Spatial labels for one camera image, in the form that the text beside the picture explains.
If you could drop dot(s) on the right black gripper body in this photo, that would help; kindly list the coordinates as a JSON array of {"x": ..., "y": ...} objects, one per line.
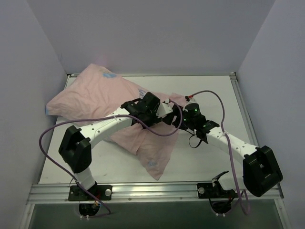
[{"x": 185, "y": 121}]

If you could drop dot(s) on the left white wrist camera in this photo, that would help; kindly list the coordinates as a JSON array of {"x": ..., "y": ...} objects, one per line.
[{"x": 164, "y": 109}]

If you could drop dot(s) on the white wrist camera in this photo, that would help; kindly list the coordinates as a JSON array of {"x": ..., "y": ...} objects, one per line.
[
  {"x": 164, "y": 109},
  {"x": 191, "y": 101}
]

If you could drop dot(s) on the aluminium right side rail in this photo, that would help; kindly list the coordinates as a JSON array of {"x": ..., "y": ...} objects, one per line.
[{"x": 242, "y": 106}]

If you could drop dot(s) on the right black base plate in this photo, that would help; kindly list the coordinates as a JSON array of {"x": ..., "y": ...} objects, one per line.
[{"x": 208, "y": 190}]

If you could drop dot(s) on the aluminium back rail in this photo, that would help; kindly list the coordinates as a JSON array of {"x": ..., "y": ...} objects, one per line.
[{"x": 155, "y": 74}]

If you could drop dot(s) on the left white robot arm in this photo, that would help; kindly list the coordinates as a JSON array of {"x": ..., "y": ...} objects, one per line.
[{"x": 128, "y": 126}]

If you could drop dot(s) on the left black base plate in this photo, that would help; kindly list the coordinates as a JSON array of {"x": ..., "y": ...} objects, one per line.
[{"x": 102, "y": 192}]

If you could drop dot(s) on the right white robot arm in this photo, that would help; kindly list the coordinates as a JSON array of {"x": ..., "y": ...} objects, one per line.
[{"x": 261, "y": 171}]

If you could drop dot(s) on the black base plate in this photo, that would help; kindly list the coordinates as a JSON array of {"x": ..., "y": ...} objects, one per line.
[
  {"x": 208, "y": 190},
  {"x": 102, "y": 192}
]

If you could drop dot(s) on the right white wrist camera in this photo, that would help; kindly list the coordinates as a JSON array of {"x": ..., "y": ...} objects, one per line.
[{"x": 191, "y": 101}]

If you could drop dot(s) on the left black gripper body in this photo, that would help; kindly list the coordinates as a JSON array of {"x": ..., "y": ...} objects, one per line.
[{"x": 170, "y": 115}]

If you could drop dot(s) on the aluminium rail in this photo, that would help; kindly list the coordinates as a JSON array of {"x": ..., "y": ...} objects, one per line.
[
  {"x": 121, "y": 193},
  {"x": 155, "y": 74},
  {"x": 242, "y": 106}
]

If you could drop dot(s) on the blue and pink pillowcase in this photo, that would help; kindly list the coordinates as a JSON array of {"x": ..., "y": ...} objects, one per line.
[{"x": 96, "y": 93}]

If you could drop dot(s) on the aluminium front rail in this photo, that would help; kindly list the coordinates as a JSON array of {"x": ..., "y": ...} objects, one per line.
[{"x": 121, "y": 193}]

